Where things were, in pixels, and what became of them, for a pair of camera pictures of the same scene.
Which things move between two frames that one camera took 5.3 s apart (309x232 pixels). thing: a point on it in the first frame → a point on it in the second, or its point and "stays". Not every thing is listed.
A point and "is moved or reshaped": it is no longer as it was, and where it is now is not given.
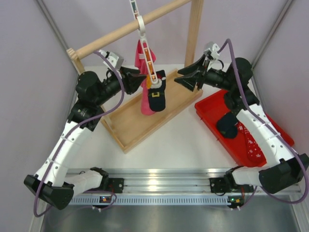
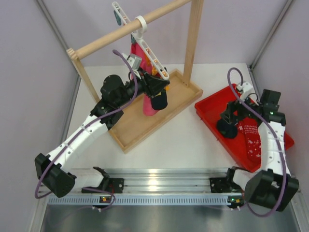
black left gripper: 131,79 → 151,85
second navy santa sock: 227,125 stays
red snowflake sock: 255,156 stays
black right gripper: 193,75 → 231,107
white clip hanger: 141,27 is moved or reshaped
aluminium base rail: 172,186 stays
